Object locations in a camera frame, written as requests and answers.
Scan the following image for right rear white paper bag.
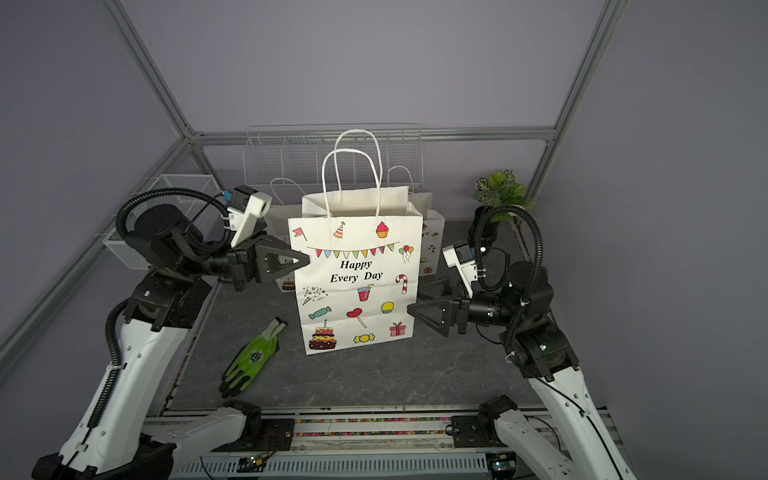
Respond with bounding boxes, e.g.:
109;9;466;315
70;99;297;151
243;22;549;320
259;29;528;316
387;165;445;276

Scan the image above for green work glove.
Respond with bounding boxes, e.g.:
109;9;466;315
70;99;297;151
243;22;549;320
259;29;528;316
219;317;287;399

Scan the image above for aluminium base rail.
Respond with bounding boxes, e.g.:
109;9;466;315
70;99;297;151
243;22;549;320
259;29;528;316
148;396;634;479

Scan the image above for white wire wall shelf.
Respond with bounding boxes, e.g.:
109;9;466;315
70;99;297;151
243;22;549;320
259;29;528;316
242;123;424;187

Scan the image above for white party paper bag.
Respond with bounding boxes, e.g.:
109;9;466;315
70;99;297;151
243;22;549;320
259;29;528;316
287;128;425;356

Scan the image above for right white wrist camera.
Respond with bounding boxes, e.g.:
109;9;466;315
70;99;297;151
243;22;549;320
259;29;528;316
442;243;478;298

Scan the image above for left rear white paper bag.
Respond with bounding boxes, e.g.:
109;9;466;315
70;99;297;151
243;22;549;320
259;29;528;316
264;177;306;293

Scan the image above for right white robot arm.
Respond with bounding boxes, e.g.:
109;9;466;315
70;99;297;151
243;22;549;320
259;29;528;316
407;261;635;479

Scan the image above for left black corrugated cable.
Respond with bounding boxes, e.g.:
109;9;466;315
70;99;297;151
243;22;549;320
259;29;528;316
115;187;236;253

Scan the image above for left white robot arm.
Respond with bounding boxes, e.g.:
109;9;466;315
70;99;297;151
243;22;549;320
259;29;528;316
32;193;309;479

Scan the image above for right black corrugated cable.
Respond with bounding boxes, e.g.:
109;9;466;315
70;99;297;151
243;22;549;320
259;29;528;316
472;205;545;313

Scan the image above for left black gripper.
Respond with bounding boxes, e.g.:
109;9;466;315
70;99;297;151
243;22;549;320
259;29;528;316
184;231;312;292

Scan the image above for white wire basket on left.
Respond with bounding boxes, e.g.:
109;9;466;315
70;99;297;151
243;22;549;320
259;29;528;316
101;194;224;271

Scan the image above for black corrugated cable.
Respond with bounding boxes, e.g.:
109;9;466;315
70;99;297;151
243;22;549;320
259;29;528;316
472;205;545;313
115;187;236;253

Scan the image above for artificial plant in black vase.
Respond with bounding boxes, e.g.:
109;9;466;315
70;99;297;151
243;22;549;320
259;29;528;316
468;169;535;250

